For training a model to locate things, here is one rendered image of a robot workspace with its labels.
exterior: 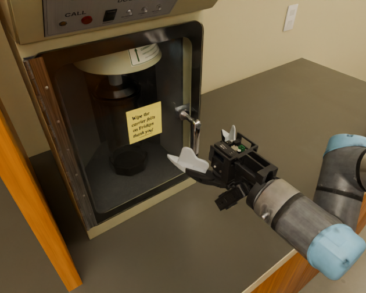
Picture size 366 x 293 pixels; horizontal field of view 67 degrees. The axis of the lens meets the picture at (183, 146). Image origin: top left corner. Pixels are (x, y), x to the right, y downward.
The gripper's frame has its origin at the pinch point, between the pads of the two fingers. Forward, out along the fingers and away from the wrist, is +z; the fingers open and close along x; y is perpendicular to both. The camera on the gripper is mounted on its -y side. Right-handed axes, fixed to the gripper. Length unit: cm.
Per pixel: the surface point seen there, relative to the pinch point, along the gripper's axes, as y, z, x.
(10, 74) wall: 5, 49, 27
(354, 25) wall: -13, 49, -163
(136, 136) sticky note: 4.7, 4.3, 11.8
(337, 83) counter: -20, 17, -96
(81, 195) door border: -4.3, 4.4, 25.4
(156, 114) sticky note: 8.2, 4.3, 6.9
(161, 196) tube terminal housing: -18.6, 5.6, 6.3
